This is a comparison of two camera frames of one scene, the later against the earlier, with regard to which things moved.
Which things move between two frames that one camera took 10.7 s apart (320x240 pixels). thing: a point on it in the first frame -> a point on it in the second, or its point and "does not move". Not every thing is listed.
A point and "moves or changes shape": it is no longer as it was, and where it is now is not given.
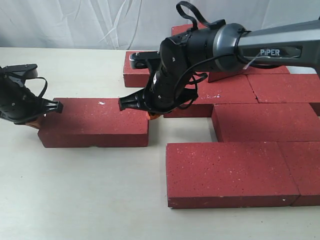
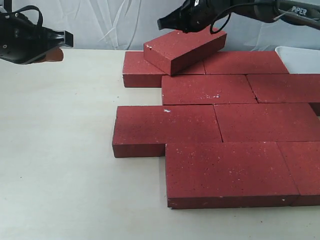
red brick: (96, 122) -> (141, 131)
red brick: (266, 122) does not move
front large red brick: (216, 175) does not move
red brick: (303, 159) does not move
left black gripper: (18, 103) -> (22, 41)
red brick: (285, 88) does not move
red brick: (213, 76) moves or changes shape
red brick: (233, 90) does not move
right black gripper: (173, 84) -> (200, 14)
